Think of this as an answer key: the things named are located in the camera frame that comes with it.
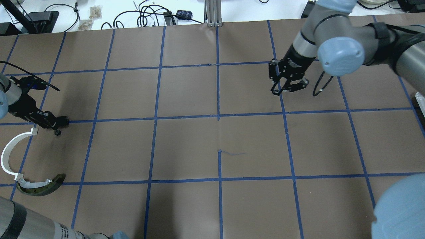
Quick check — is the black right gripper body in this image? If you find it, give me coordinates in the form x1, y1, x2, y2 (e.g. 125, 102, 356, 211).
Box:
268, 45, 315, 83

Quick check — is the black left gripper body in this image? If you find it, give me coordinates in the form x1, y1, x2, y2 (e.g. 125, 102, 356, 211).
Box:
9, 94, 59, 130

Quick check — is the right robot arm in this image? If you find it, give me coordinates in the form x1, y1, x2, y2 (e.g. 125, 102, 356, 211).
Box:
269, 0, 425, 239

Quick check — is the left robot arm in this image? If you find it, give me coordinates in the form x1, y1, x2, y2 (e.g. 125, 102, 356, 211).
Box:
1, 74, 69, 135

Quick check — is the small black flat plate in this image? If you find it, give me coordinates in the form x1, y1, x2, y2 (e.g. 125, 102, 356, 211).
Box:
54, 116, 69, 127

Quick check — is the white curved plastic part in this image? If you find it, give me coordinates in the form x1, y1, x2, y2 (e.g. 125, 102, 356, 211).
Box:
1, 127, 38, 182

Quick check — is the dark brake shoe part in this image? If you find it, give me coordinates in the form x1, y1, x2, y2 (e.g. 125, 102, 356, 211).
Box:
17, 174, 66, 197

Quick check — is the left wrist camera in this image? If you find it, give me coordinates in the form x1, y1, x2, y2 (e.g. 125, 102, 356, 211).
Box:
10, 76, 47, 90

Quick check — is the aluminium frame post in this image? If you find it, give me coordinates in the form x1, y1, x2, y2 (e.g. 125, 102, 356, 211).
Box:
205, 0, 223, 27

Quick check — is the black cable on desk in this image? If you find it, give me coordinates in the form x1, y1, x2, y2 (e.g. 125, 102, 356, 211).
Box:
45, 3, 81, 33

